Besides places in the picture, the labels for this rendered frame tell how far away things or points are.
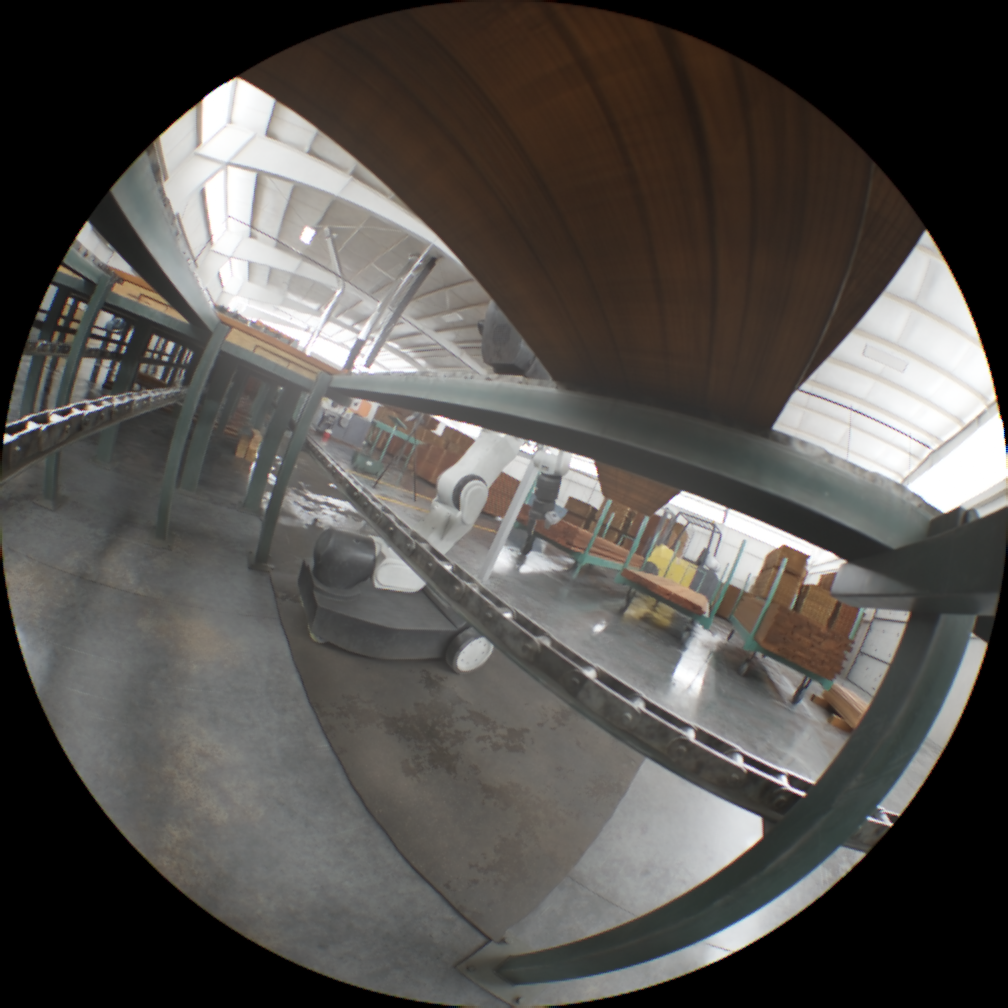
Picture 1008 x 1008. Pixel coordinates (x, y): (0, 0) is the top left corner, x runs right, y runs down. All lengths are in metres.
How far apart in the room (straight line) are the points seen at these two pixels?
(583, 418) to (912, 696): 0.40
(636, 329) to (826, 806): 0.41
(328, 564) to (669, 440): 0.92
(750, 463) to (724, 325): 0.12
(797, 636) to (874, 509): 3.03
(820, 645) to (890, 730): 3.13
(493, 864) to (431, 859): 0.13
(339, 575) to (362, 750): 0.51
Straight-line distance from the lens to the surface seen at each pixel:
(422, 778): 0.84
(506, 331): 1.15
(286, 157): 10.59
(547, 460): 1.09
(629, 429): 0.32
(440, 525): 1.10
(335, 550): 0.98
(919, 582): 0.27
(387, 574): 1.03
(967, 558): 0.23
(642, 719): 0.34
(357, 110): 0.25
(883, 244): 0.23
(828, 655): 3.48
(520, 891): 0.79
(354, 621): 0.98
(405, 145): 0.24
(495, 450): 1.13
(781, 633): 3.32
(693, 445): 0.30
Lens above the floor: 0.68
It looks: 2 degrees down
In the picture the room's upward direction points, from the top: 25 degrees clockwise
